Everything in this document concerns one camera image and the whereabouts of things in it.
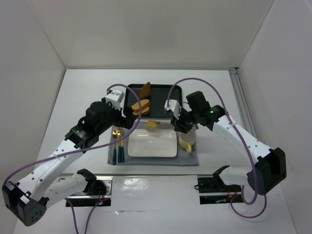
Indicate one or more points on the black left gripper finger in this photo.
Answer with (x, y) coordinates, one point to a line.
(127, 122)
(122, 107)

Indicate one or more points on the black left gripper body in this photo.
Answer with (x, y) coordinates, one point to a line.
(125, 121)

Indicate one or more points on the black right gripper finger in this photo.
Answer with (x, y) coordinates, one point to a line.
(174, 121)
(181, 128)

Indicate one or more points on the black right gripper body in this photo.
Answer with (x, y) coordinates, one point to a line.
(181, 123)

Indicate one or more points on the round golden bun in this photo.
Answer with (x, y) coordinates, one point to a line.
(152, 126)

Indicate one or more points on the metal tongs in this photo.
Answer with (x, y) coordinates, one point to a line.
(164, 125)

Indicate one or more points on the toasted bread slice front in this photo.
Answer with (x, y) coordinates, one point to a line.
(144, 112)

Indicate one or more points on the toasted bread slice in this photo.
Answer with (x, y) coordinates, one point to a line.
(144, 103)
(144, 112)

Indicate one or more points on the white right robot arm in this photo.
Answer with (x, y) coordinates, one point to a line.
(268, 165)

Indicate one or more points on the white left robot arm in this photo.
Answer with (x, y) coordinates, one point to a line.
(30, 197)

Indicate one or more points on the toasted bread slice back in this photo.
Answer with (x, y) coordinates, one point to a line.
(144, 103)

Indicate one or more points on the yellow mug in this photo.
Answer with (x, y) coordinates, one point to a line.
(187, 140)

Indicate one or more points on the white rectangular plate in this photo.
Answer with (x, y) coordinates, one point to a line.
(160, 143)

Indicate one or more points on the brown croissant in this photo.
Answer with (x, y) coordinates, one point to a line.
(145, 91)

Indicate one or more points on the grey cloth placemat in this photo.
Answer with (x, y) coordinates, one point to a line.
(183, 158)

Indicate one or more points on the black rectangular tray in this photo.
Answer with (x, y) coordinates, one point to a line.
(158, 97)

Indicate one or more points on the gold fork green handle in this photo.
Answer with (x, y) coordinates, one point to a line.
(120, 133)

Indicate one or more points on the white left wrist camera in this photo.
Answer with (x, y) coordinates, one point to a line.
(114, 98)

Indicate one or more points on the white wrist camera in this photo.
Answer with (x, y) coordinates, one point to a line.
(114, 98)
(173, 107)

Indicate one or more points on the gold spoon green handle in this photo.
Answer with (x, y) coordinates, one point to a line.
(116, 152)

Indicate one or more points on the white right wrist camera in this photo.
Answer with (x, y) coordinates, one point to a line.
(173, 107)

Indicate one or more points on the aluminium rail right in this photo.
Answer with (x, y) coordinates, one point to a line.
(244, 112)

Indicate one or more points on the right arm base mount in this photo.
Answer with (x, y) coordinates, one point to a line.
(212, 192)

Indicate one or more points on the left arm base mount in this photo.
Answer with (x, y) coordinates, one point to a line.
(100, 195)

